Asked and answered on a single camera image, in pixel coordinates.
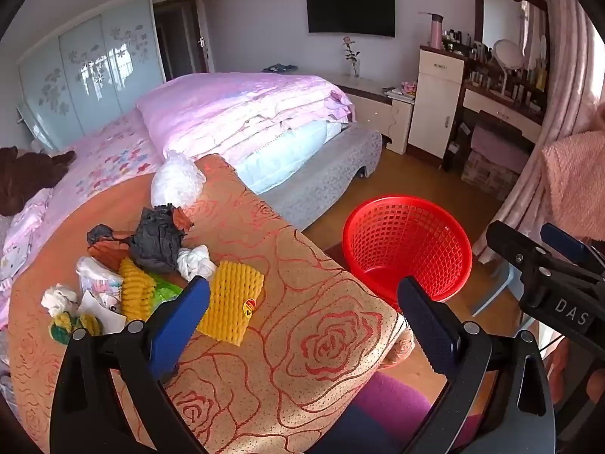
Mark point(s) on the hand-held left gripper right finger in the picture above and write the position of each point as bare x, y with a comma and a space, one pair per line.
427, 326

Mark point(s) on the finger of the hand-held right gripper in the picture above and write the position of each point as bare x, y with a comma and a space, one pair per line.
562, 241
510, 243

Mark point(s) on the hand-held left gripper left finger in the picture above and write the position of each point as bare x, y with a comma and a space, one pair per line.
182, 321

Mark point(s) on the green plastic wrapper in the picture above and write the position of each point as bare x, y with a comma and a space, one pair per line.
165, 293

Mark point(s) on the yellow foam fruit net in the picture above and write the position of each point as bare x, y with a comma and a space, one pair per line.
134, 288
231, 293

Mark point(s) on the red plastic mesh basket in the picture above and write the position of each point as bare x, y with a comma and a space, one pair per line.
373, 274

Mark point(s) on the white printed paper packet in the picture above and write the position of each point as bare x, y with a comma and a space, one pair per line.
97, 283

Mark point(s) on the green yellow scouring sponge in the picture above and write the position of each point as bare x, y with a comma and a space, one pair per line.
64, 328

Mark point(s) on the clear plastic bag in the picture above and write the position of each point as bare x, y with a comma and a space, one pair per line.
177, 182

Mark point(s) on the person's right hand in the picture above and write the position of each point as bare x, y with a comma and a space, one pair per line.
560, 369

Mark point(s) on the light blue plastic stool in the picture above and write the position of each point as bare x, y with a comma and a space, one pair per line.
505, 279

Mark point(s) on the rolled yellow foam fruit net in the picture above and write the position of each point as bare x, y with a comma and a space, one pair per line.
134, 288

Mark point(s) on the white crumpled tissue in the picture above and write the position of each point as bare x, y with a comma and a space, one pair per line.
196, 262
59, 295

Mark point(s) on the pink fuzzy cloth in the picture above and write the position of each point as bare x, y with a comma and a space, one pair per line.
576, 179

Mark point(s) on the purple seat cushion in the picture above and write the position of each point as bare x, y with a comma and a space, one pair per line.
392, 397

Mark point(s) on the dark grey crumpled paper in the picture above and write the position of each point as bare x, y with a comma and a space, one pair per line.
156, 241

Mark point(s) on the mauve padded vanity stool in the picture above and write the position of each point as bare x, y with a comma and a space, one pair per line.
496, 146

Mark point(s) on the orange crumpled paper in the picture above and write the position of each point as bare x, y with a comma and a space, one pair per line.
111, 253

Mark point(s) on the orange rose print blanket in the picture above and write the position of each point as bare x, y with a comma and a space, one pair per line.
293, 302

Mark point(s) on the dark wooden vanity dresser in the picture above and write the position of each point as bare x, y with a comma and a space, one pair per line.
501, 111

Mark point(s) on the cream tall cabinet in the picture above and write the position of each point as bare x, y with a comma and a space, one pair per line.
432, 104

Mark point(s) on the pink curtain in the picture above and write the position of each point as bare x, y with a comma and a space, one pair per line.
567, 80

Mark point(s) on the row of cosmetic bottles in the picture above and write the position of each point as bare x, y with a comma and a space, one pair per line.
479, 75

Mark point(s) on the pink floral bed sheet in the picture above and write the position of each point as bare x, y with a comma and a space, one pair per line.
94, 170

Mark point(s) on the white cartoon print cloth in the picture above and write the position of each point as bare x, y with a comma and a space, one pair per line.
14, 265

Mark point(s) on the folded pink cloth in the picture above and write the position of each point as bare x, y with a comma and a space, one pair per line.
33, 213

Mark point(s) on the small pink toy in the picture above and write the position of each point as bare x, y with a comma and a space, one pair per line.
407, 88

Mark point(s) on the grey upholstered bed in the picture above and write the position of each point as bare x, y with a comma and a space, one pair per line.
326, 170

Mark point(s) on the round white vanity mirror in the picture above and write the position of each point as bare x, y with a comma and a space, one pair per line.
508, 52

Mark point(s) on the cream low cabinet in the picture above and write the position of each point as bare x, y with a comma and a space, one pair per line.
373, 108

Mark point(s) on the light blue pillow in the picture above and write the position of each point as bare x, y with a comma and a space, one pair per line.
283, 151

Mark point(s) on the large brown teddy bear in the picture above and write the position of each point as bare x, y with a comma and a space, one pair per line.
23, 175

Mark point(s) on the folded pink quilt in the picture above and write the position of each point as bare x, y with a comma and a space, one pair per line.
227, 104

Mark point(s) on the pink thermos bottle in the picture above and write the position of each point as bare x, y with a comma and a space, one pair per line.
436, 33

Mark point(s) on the rose in glass vase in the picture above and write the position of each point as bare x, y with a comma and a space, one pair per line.
354, 68

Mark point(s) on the glass door wardrobe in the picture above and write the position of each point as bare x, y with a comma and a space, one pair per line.
94, 66

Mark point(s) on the dark wooden door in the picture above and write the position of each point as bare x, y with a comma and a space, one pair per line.
177, 33

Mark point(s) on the black wall television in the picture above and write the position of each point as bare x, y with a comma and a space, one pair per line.
349, 7

